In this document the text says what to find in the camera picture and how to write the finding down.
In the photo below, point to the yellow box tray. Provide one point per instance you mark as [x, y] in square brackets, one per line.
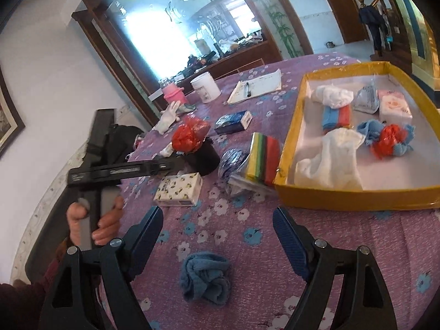
[347, 197]

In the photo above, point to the blue red cloth stack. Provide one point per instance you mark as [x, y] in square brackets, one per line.
[337, 118]

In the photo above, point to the rainbow striped cloth pack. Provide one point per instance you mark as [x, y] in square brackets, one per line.
[264, 158]

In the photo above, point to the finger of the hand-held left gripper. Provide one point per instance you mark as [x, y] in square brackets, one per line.
[170, 166]

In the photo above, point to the person's left forearm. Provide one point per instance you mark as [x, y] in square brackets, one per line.
[24, 302]

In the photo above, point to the large red plastic bag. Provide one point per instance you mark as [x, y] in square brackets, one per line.
[189, 134]

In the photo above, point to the paper notebook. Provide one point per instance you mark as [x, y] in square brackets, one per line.
[261, 84]

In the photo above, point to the wooden stair railing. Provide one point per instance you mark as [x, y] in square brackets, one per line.
[395, 17]

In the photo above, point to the blue tissue pack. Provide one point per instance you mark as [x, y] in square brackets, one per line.
[232, 122]

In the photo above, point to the pink tissue pack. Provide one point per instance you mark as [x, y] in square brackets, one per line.
[395, 107]

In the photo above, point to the dark hanging jacket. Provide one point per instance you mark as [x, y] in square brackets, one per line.
[371, 24]

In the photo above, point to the pink knitted sleeve bottle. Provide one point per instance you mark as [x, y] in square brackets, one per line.
[173, 92]

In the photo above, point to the small white towel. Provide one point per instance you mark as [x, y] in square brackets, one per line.
[333, 97]

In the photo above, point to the dark framed wall picture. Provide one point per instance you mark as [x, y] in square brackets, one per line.
[8, 117]

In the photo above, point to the person's left hand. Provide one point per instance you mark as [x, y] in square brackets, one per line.
[107, 227]

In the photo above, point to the blue towel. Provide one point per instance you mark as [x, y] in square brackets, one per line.
[367, 132]
[206, 280]

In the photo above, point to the floral purple tablecloth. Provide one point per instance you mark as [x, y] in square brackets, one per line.
[240, 247]

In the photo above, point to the small red plastic bag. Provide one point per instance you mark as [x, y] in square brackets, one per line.
[386, 141]

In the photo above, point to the white plastic jar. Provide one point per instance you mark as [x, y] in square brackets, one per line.
[205, 87]

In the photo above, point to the glass partition wooden frame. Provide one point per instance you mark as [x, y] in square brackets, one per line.
[172, 34]

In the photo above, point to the wooden door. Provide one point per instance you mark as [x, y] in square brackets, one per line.
[343, 10]

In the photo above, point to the large white towel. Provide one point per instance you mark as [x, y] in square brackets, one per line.
[330, 165]

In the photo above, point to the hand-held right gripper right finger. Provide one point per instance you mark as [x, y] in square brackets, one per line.
[290, 244]

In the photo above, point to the black pen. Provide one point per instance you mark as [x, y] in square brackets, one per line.
[247, 89]

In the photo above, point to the blue white patterned bag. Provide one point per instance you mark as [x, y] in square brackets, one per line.
[233, 165]

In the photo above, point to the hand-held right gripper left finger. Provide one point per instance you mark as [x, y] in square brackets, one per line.
[147, 237]

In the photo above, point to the lemon print tissue pack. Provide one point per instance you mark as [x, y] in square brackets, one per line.
[178, 190]

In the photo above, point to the black luggage bag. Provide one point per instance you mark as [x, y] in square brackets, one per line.
[125, 141]

